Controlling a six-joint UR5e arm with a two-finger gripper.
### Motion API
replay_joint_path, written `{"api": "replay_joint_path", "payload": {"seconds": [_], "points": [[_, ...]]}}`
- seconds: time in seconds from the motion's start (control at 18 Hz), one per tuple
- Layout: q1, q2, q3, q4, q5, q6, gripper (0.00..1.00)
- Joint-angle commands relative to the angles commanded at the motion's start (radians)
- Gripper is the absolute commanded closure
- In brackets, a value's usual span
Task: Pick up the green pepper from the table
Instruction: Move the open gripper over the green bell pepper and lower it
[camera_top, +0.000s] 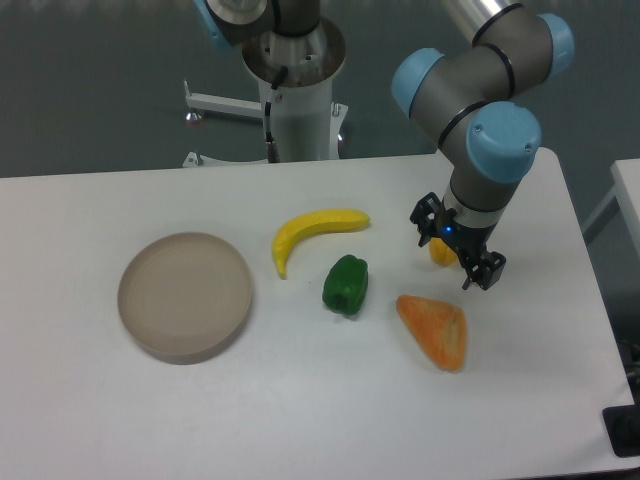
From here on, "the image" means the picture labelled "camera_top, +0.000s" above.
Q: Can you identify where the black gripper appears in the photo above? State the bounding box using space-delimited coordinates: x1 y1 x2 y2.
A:
410 192 506 290

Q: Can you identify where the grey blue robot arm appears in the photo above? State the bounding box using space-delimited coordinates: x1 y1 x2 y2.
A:
196 1 575 289

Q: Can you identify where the green toy bell pepper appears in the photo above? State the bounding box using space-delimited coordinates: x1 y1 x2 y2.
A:
322 254 368 316

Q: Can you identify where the small yellow orange toy fruit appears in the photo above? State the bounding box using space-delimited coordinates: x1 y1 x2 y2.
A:
429 238 458 266

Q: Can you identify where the orange toy carrot slice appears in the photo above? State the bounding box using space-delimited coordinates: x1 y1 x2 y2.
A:
396 295 467 372

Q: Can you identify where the yellow toy banana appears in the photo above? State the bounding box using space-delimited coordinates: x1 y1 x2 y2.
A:
271 208 371 279

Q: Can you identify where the white side table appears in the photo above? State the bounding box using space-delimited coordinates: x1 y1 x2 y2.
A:
581 158 640 251

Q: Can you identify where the black clamp at table edge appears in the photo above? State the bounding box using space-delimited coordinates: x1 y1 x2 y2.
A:
602 404 639 458

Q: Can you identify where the beige round plate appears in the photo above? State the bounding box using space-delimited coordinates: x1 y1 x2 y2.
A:
117 232 253 365

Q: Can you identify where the black cable on pedestal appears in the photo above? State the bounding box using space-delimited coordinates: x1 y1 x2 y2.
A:
264 65 289 163

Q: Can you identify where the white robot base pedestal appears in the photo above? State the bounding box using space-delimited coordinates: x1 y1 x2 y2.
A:
184 17 348 163

